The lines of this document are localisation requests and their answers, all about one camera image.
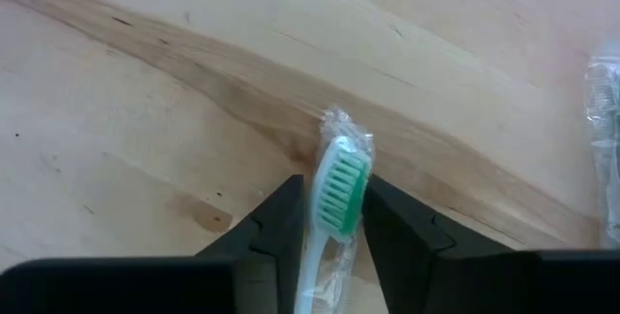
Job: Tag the green toothbrush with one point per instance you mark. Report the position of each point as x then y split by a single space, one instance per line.
608 149
339 193

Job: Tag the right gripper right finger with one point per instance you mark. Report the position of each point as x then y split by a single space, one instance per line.
484 280

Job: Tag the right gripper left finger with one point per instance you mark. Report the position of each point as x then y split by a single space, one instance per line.
169 285

